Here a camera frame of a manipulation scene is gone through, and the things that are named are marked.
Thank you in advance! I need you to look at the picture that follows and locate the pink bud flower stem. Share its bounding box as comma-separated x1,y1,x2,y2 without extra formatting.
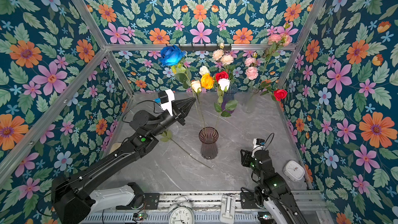
260,22,297,83

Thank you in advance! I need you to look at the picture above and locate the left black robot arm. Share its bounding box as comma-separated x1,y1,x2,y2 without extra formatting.
51,97,196,224

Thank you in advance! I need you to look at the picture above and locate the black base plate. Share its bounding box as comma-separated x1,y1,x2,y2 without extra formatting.
116,193,160,210
240,191,259,209

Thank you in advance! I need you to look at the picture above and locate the cream rose flower bunch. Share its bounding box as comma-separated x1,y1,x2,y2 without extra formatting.
212,43,235,72

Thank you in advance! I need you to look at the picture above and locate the cream white rose stem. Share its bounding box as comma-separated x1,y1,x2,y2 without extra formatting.
191,80,206,128

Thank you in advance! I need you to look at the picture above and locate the purple glass vase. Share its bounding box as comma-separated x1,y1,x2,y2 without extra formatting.
221,84,238,111

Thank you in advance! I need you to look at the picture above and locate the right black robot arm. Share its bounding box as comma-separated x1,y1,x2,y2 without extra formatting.
240,149,307,224

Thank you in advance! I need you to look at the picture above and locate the large red rose stem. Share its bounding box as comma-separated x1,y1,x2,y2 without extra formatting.
215,71,229,82

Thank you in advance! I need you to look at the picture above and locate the clear ribbed glass vase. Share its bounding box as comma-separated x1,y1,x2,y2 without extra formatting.
243,87,260,114

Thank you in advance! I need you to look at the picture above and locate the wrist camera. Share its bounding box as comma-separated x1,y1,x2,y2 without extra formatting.
251,139,266,158
155,89,175,116

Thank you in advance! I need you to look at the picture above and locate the white alarm clock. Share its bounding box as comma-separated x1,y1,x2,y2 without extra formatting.
168,201,195,224

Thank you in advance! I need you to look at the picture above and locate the black hook rail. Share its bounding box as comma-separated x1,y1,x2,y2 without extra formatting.
165,44,232,52

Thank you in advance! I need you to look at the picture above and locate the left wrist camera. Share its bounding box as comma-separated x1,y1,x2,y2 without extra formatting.
155,89,175,116

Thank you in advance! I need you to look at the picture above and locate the dark maroon glass vase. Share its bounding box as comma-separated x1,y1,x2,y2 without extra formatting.
199,127,219,160

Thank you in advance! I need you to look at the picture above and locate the red rose flower stem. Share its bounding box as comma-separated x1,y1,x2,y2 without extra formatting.
259,80,288,102

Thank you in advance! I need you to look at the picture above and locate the white clamp bracket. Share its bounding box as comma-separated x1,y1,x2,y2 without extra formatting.
220,195,236,224

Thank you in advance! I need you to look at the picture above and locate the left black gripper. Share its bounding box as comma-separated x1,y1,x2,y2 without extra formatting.
149,94,195,137

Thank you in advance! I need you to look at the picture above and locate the white rosebud flower stem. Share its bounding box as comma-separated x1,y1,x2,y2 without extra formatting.
199,66,210,76

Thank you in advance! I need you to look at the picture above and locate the orange rose flower stem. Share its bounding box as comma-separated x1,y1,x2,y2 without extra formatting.
201,73,215,90

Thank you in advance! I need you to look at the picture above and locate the pink small rose stem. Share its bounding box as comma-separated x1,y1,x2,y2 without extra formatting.
160,130,212,170

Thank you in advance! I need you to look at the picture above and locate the pink carnation flower stem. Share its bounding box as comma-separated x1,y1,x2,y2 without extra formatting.
245,52,259,80

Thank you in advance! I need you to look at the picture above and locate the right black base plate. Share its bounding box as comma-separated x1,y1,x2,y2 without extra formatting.
240,191,259,209

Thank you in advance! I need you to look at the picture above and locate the blue rose flower stem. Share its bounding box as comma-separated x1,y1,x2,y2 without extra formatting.
160,45,192,89

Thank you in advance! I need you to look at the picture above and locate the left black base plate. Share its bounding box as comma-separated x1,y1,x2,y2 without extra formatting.
116,193,160,210

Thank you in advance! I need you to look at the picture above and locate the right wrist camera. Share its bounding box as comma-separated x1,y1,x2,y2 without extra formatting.
251,139,266,158

